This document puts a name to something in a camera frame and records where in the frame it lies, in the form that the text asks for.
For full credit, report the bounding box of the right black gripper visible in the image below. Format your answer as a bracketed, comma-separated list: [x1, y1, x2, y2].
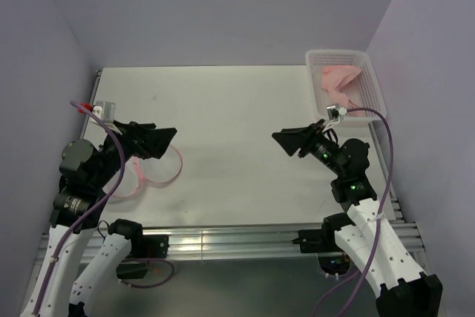
[272, 119, 345, 177]

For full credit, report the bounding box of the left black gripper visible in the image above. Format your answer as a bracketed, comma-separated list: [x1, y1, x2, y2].
[91, 118, 176, 188]

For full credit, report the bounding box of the white mesh laundry bag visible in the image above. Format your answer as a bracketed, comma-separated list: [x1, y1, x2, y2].
[108, 145, 183, 204]

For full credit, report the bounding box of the pink bra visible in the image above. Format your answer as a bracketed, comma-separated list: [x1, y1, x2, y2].
[321, 65, 362, 108]

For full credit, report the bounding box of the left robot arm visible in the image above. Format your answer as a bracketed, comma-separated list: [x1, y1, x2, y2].
[22, 121, 177, 316]

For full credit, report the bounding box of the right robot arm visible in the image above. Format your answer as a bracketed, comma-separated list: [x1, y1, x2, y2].
[272, 120, 442, 316]

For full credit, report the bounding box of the white plastic basket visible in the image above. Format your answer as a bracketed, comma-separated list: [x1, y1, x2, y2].
[305, 49, 387, 120]

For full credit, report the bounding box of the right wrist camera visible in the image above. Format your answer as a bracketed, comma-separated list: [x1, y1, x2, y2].
[327, 104, 347, 123]

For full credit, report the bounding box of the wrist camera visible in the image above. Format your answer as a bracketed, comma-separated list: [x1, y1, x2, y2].
[327, 104, 347, 123]
[92, 101, 116, 125]

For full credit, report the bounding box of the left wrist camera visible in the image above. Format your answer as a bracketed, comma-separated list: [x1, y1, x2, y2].
[92, 101, 116, 125]

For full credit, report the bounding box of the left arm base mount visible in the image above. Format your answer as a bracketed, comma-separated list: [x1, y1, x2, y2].
[116, 235, 169, 280]

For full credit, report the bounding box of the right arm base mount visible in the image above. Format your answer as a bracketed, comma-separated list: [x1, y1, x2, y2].
[292, 229, 351, 278]

